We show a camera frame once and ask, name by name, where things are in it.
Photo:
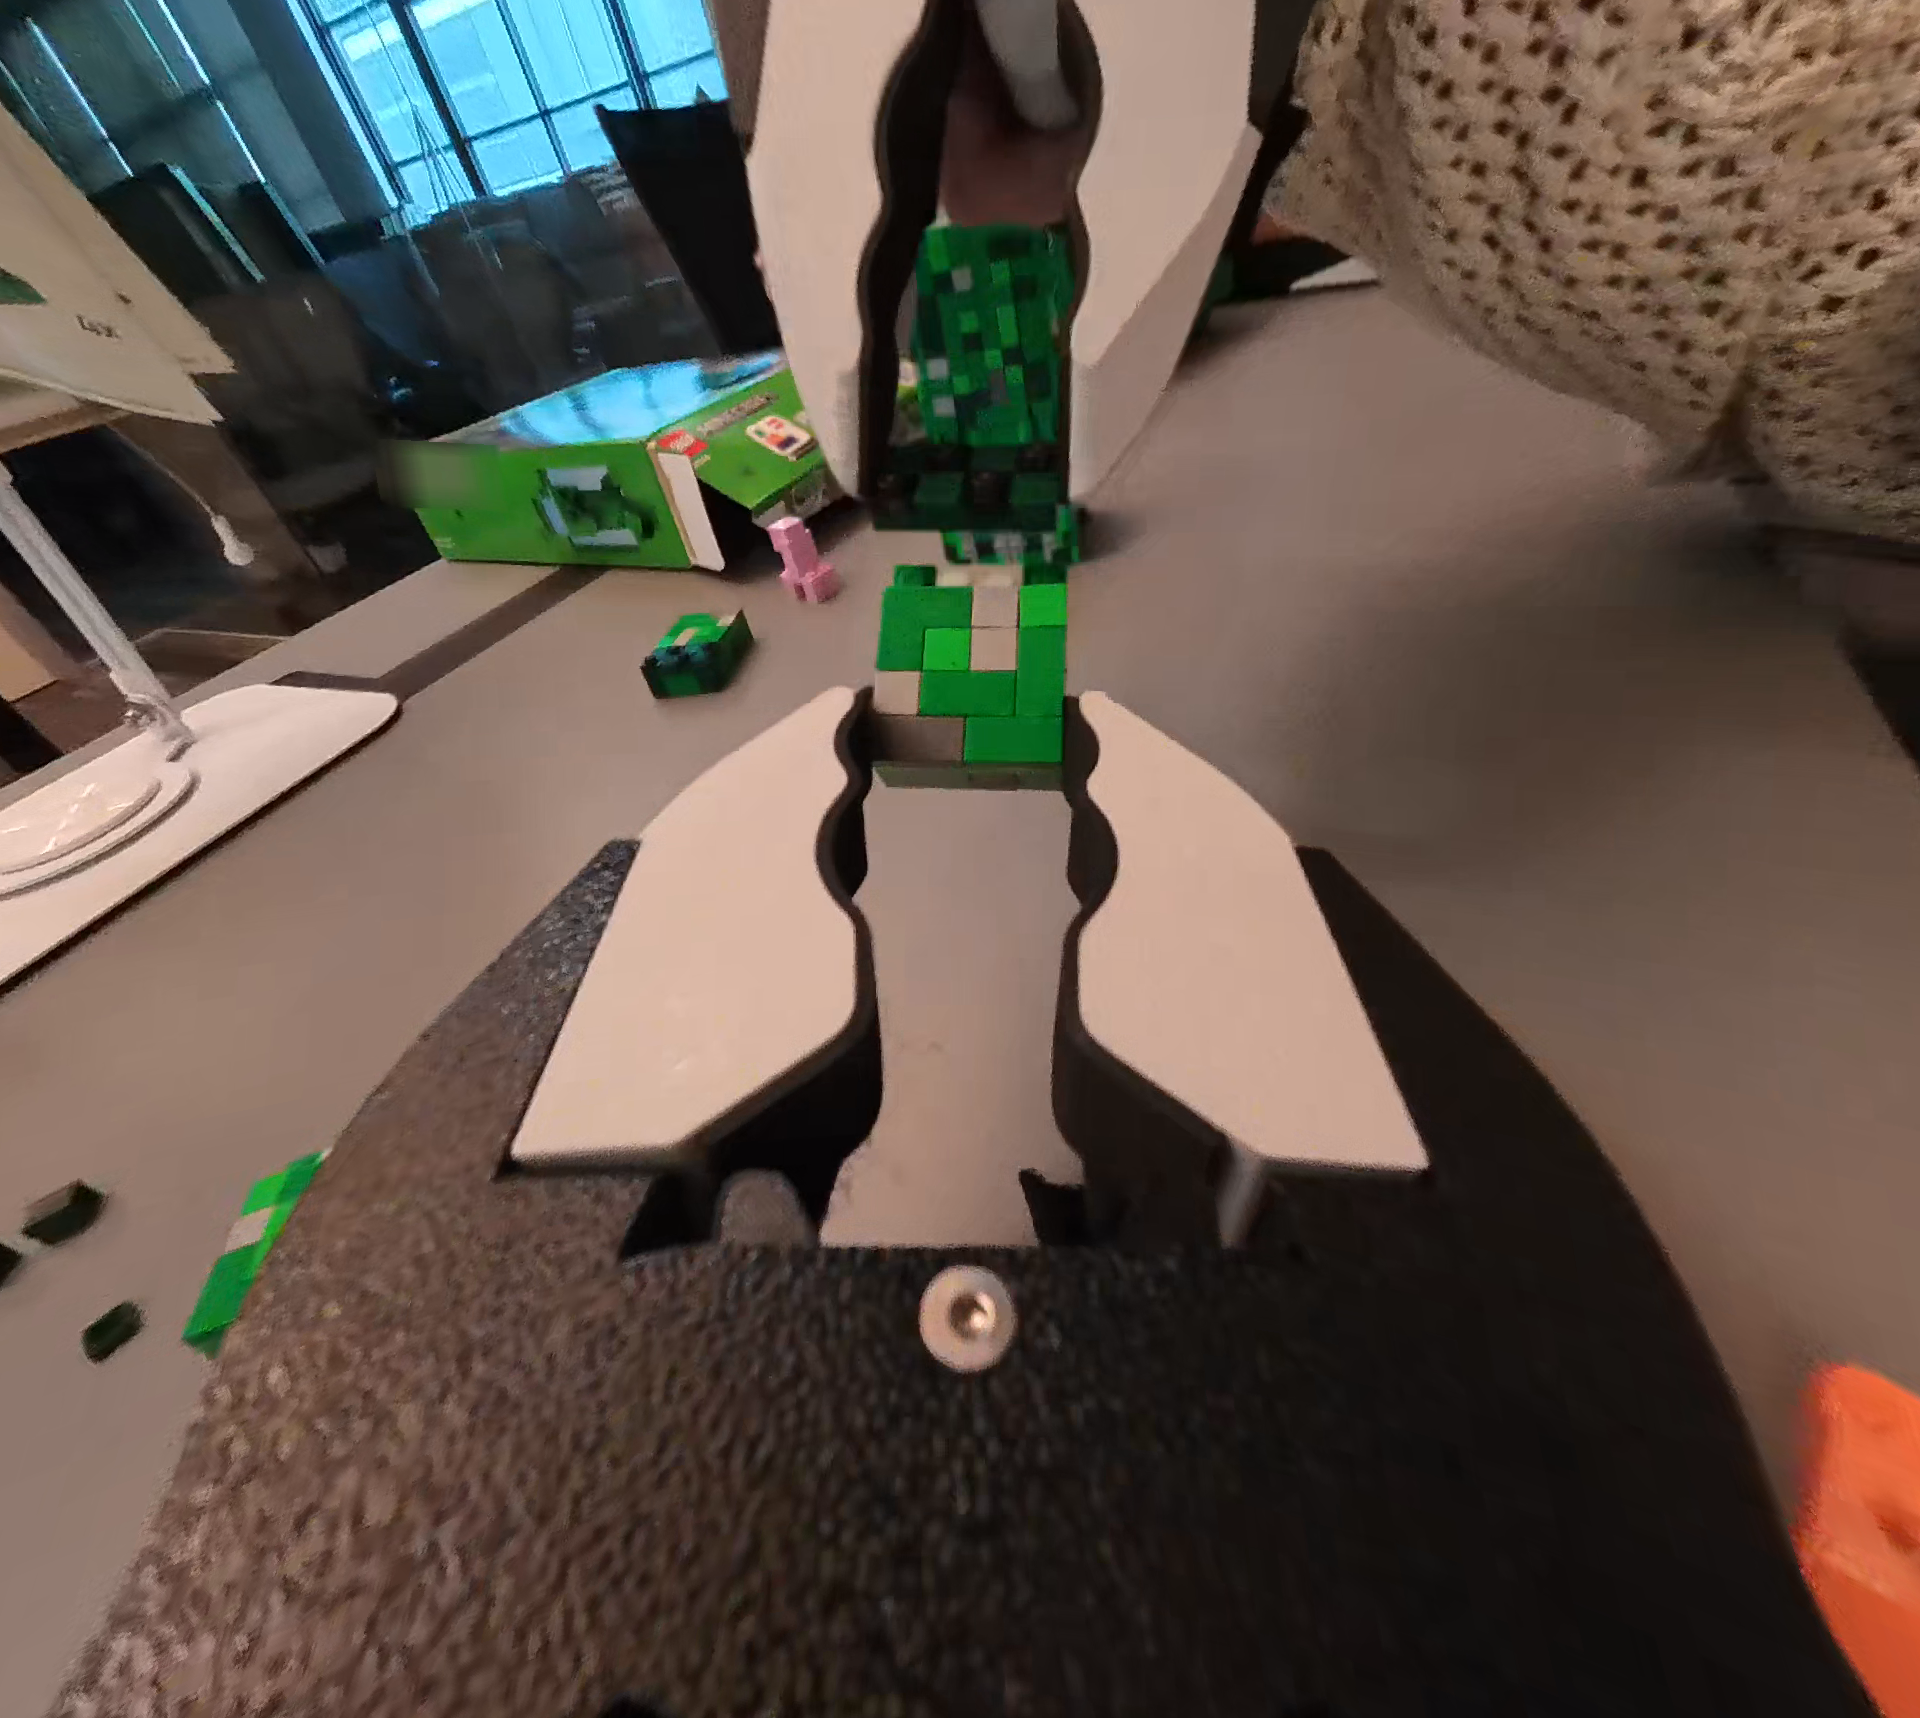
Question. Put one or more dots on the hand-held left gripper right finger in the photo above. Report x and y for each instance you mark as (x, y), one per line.
(1231, 982)

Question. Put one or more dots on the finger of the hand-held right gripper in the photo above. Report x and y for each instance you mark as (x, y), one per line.
(1170, 68)
(818, 99)

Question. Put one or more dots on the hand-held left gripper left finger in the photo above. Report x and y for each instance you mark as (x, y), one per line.
(705, 968)

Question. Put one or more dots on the green pixel lego creeper body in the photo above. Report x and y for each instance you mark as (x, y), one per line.
(983, 353)

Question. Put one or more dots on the green lego leg block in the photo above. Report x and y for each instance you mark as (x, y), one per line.
(249, 1252)
(974, 682)

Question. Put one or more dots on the person's right forearm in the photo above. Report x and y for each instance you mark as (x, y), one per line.
(1620, 99)

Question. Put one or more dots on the green lego block dark studs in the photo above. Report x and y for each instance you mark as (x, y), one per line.
(698, 657)

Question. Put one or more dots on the pink lego pig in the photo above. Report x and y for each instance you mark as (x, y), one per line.
(803, 562)

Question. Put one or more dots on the green lego set box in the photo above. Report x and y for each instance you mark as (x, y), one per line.
(511, 489)

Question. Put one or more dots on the tiny dark green lego piece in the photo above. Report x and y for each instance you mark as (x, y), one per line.
(115, 1330)

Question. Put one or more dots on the black panel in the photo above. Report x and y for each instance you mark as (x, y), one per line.
(682, 233)

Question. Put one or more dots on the white desk lamp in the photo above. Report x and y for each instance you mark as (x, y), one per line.
(255, 742)

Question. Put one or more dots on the white poster board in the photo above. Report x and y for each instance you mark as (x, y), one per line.
(75, 293)

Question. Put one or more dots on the orange brick separator tool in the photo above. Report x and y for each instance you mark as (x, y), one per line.
(1861, 1538)

